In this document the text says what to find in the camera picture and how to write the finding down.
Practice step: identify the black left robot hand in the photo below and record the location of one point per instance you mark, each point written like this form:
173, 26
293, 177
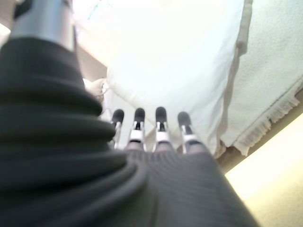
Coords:
59, 165

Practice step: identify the white duvet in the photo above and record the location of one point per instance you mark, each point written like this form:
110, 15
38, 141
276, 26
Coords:
165, 59

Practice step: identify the beige textured fringed throw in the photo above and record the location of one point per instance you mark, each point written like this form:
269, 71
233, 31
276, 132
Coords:
270, 71

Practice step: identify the brown upholstered bed frame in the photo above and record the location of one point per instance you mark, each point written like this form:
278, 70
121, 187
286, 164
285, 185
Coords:
260, 149

